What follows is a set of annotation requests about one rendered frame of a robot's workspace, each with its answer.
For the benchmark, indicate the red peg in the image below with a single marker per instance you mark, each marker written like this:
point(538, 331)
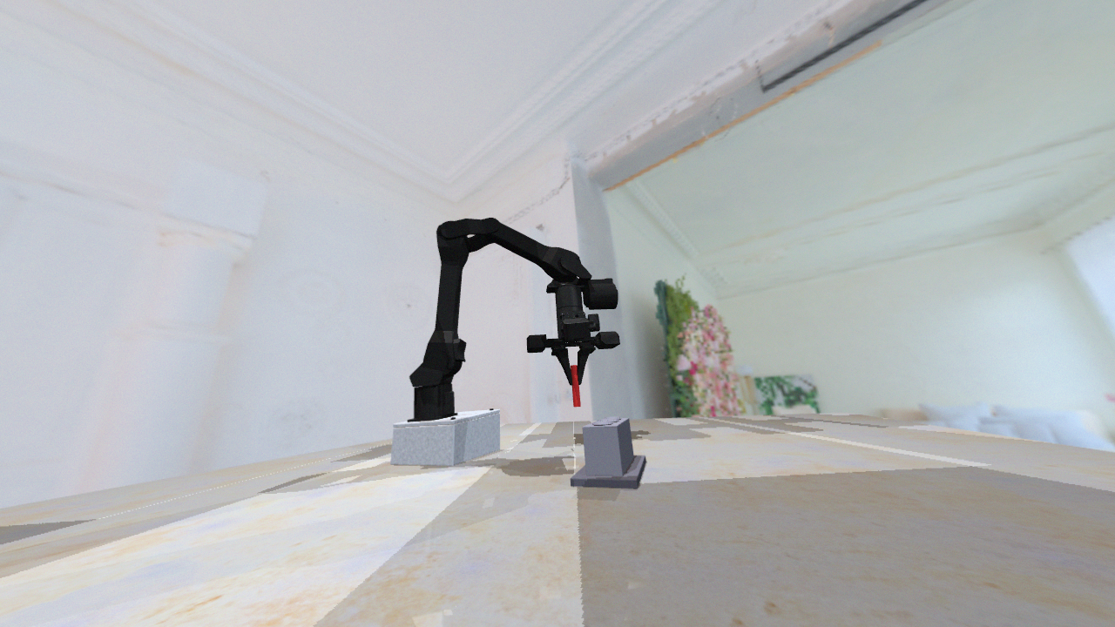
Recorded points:
point(575, 386)

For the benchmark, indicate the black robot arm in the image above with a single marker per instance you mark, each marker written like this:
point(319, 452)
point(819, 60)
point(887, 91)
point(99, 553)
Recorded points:
point(444, 356)

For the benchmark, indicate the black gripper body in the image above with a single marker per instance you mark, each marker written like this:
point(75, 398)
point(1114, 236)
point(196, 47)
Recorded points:
point(603, 340)

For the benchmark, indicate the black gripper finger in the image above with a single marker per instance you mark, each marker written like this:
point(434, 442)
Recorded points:
point(562, 356)
point(583, 354)

